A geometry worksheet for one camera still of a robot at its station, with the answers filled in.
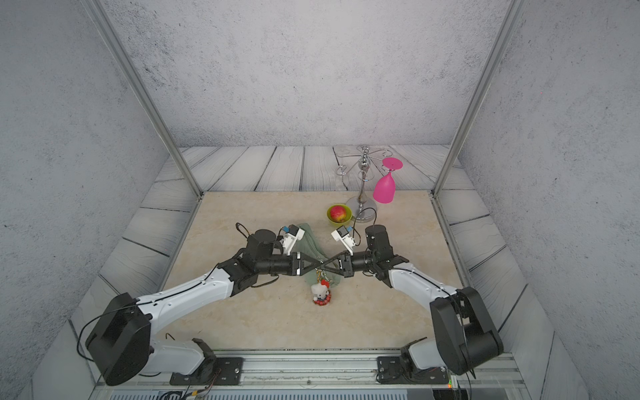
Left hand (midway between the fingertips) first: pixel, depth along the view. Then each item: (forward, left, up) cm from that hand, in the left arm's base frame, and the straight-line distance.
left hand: (320, 267), depth 74 cm
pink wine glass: (+33, -25, +1) cm, 41 cm away
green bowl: (+32, -12, -16) cm, 38 cm away
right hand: (0, -1, -2) cm, 2 cm away
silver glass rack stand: (+39, -19, -18) cm, 46 cm away
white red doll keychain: (-3, 0, -9) cm, 10 cm away
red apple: (+32, -7, -13) cm, 35 cm away
